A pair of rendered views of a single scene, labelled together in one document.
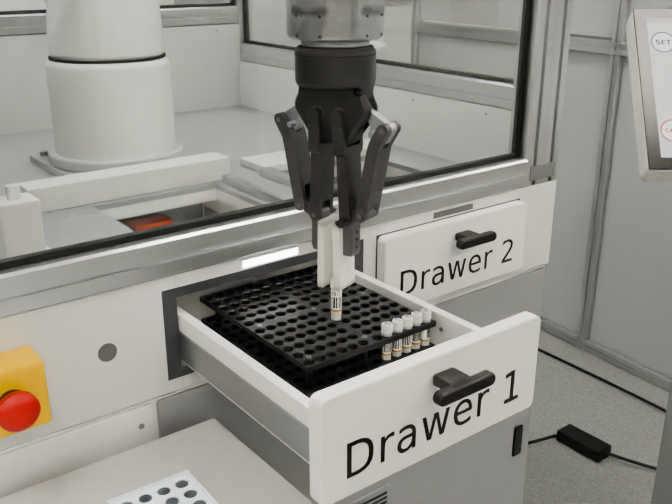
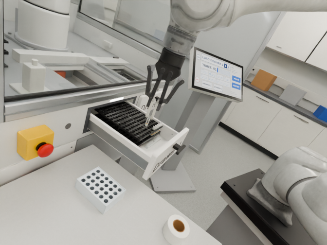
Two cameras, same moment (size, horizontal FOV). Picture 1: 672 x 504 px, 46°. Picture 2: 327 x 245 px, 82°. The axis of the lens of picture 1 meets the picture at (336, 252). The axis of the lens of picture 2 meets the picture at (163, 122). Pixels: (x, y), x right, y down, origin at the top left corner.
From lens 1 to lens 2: 37 cm
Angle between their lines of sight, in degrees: 32
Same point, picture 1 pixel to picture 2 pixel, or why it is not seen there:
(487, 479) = not seen: hidden behind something
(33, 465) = (36, 162)
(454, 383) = (179, 148)
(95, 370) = (63, 131)
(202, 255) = (101, 97)
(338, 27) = (184, 49)
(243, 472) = (108, 164)
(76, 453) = (50, 156)
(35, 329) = (47, 118)
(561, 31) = not seen: hidden behind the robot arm
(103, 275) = (73, 101)
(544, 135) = not seen: hidden behind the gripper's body
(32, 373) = (50, 136)
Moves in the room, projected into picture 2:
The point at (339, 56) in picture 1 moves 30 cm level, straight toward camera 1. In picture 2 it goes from (180, 58) to (254, 111)
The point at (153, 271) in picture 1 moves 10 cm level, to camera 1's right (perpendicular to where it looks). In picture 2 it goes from (88, 101) to (117, 106)
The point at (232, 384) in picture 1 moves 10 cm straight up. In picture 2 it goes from (112, 140) to (119, 116)
